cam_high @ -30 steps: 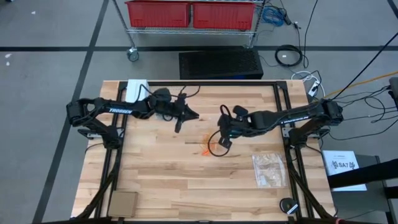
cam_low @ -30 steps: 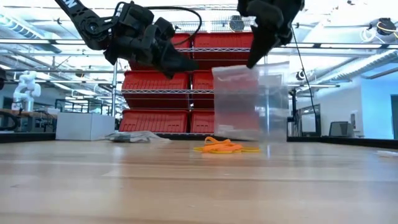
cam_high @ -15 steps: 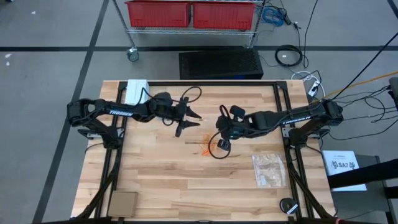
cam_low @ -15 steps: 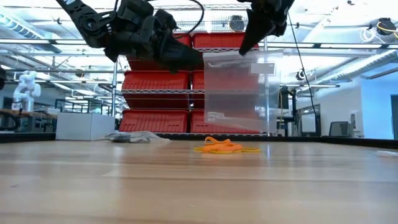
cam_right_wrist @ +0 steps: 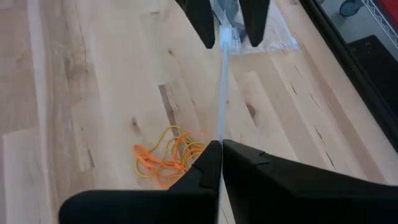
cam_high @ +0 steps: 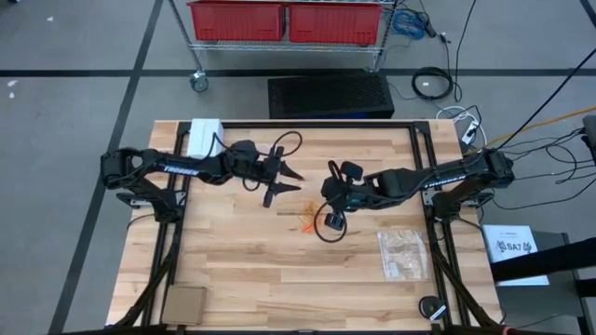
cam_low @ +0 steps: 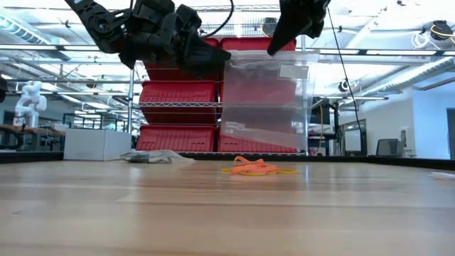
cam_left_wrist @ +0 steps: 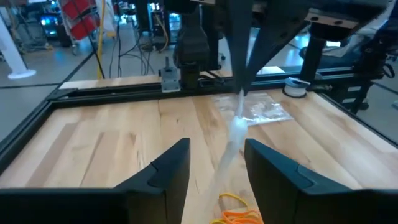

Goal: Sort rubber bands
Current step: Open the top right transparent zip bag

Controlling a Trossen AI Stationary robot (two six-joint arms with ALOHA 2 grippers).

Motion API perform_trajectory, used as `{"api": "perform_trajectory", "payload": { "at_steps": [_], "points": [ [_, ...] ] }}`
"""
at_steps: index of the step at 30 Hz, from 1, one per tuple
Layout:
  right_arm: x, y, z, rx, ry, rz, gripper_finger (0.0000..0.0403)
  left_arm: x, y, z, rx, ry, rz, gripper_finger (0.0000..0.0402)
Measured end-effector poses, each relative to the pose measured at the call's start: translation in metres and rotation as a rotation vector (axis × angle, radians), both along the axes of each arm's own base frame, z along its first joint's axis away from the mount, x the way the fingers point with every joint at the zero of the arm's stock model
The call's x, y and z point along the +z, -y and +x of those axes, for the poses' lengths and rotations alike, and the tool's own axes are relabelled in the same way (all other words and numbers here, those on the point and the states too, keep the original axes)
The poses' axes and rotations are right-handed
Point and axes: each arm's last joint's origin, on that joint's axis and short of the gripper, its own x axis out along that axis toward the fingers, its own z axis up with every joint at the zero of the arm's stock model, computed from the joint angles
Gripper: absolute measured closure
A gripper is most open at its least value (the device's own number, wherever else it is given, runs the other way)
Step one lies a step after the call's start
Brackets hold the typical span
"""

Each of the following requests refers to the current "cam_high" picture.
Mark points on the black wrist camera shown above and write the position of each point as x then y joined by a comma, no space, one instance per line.
331,189
265,170

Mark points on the brown cardboard piece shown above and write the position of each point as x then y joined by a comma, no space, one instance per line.
184,304

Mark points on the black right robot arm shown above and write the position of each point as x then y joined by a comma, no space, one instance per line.
489,170

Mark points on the white cardboard box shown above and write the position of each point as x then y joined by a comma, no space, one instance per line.
202,135

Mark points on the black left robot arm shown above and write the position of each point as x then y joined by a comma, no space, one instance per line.
179,170

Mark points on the black aluminium table frame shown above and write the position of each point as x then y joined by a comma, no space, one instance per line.
326,124

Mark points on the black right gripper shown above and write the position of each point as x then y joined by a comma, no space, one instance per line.
356,197

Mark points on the red plastic bin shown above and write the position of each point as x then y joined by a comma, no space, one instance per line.
335,23
237,21

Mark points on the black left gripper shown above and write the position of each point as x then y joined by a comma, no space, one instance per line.
239,170

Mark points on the black bar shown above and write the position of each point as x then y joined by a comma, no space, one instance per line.
549,260

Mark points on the black tape roll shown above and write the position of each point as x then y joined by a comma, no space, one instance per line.
426,307

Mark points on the white printed booklet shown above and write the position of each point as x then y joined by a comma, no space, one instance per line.
512,260

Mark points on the black perforated metal case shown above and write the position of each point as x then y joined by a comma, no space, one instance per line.
330,95

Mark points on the grey side table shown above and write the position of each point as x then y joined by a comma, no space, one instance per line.
549,307

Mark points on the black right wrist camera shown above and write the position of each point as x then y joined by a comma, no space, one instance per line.
331,189

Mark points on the white power strip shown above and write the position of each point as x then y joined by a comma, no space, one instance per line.
469,133

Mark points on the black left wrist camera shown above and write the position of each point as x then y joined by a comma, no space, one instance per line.
265,170

